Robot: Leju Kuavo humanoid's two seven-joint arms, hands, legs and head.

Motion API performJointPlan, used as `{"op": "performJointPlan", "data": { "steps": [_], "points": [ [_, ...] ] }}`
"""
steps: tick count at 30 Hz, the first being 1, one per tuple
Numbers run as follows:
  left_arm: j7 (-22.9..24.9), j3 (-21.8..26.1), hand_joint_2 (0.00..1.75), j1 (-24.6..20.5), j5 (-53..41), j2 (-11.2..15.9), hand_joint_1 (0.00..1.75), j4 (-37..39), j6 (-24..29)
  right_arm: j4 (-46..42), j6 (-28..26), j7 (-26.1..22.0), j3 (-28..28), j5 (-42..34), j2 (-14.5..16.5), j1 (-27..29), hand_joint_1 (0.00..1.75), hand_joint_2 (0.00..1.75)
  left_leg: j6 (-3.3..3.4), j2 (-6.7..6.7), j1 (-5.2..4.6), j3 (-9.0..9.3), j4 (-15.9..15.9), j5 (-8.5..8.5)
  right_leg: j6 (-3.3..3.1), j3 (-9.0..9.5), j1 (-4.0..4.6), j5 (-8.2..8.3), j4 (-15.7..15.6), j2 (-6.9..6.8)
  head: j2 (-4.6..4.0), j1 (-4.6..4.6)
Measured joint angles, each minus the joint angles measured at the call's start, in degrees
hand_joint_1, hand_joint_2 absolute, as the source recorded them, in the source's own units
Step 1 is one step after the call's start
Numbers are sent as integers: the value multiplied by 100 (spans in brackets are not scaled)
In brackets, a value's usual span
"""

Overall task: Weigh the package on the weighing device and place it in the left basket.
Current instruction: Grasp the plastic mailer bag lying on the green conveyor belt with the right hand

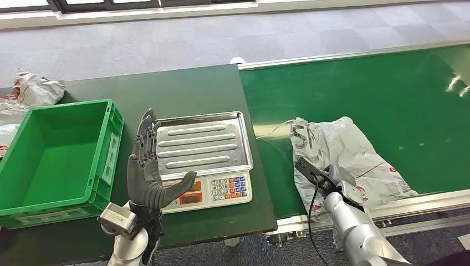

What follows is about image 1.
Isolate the crumpled white plastic package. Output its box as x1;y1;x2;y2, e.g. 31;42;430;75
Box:
13;68;66;108
0;124;21;159
0;96;30;126

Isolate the dark green table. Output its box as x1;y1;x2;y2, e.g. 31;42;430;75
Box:
0;64;279;266

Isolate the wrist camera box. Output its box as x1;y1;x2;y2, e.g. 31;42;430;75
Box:
97;202;139;238
294;157;336;195

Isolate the green conveyor belt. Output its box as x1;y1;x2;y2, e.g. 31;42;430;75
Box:
239;44;470;221

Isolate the white printed plastic mailer package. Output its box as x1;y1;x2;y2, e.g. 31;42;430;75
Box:
290;116;420;223

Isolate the white electronic weighing scale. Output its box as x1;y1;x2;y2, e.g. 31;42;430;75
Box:
154;111;254;215

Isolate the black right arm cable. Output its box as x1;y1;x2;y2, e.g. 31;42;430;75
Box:
308;172;332;266

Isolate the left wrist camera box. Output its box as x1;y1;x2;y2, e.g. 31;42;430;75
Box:
97;202;139;238

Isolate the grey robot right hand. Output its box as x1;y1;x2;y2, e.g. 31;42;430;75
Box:
328;164;357;188

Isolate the metal conveyor bracket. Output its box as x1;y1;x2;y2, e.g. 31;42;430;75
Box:
265;230;308;248

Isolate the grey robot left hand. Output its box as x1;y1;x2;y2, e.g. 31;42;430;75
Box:
126;108;197;211

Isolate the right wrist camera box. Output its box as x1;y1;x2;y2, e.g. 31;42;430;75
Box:
294;157;336;195

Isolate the green plastic crate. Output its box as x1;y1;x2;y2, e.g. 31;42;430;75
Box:
0;98;125;230

